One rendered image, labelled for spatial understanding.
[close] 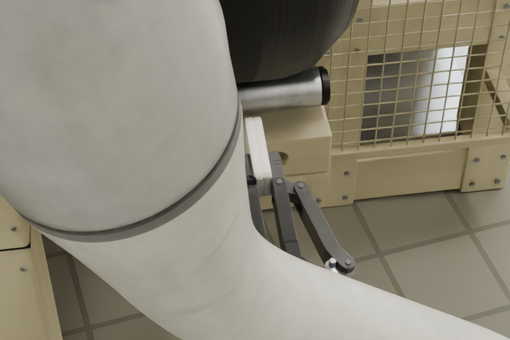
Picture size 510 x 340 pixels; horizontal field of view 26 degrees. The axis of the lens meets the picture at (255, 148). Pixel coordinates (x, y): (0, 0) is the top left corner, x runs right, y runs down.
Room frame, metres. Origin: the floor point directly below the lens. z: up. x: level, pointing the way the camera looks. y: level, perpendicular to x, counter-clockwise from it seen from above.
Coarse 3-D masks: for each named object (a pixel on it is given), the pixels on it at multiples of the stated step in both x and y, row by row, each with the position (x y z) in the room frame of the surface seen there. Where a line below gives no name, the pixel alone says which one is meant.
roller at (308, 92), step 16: (272, 80) 0.92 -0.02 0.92; (288, 80) 0.92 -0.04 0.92; (304, 80) 0.92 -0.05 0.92; (320, 80) 0.92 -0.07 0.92; (240, 96) 0.90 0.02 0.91; (256, 96) 0.90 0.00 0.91; (272, 96) 0.91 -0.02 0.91; (288, 96) 0.91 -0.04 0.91; (304, 96) 0.91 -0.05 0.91; (320, 96) 0.91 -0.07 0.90
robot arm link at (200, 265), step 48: (240, 144) 0.30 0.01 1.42; (192, 192) 0.27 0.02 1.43; (240, 192) 0.31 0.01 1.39; (96, 240) 0.27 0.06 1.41; (144, 240) 0.27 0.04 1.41; (192, 240) 0.28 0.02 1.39; (240, 240) 0.31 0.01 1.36; (144, 288) 0.28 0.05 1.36; (192, 288) 0.29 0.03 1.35; (240, 288) 0.31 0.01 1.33; (288, 288) 0.33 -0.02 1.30; (336, 288) 0.35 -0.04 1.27; (192, 336) 0.30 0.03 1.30; (240, 336) 0.31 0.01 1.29; (288, 336) 0.32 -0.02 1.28; (336, 336) 0.33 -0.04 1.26; (384, 336) 0.34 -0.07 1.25; (432, 336) 0.36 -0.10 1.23; (480, 336) 0.38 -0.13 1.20
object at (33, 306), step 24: (0, 216) 0.93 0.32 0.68; (0, 240) 0.93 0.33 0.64; (24, 240) 0.94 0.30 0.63; (0, 264) 0.93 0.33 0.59; (24, 264) 0.94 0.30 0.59; (0, 288) 0.93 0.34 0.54; (24, 288) 0.93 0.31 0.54; (48, 288) 1.02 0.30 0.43; (0, 312) 0.93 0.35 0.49; (24, 312) 0.93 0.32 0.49; (48, 312) 0.97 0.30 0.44; (0, 336) 0.93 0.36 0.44; (24, 336) 0.93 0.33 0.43; (48, 336) 0.94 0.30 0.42
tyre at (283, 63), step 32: (224, 0) 0.77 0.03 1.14; (256, 0) 0.78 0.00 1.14; (288, 0) 0.78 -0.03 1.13; (320, 0) 0.79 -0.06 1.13; (352, 0) 0.83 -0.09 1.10; (256, 32) 0.79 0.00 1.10; (288, 32) 0.79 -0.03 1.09; (320, 32) 0.81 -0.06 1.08; (256, 64) 0.81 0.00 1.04; (288, 64) 0.82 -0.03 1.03
